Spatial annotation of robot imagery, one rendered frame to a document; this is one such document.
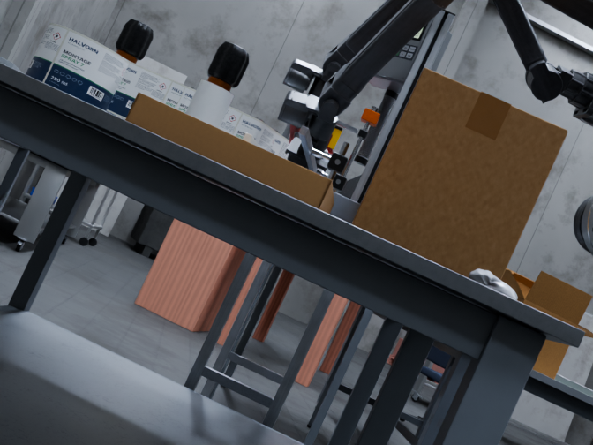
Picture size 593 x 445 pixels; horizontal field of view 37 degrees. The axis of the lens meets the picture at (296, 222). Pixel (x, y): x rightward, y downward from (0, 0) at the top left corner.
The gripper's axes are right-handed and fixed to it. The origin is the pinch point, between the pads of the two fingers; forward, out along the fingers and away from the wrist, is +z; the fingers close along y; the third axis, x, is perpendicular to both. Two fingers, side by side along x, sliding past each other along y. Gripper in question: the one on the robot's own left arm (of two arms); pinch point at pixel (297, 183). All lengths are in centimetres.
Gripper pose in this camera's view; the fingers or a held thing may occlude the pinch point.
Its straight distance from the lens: 210.7
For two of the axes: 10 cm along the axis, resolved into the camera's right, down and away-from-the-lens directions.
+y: -9.0, -4.4, 0.6
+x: -3.0, 5.0, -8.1
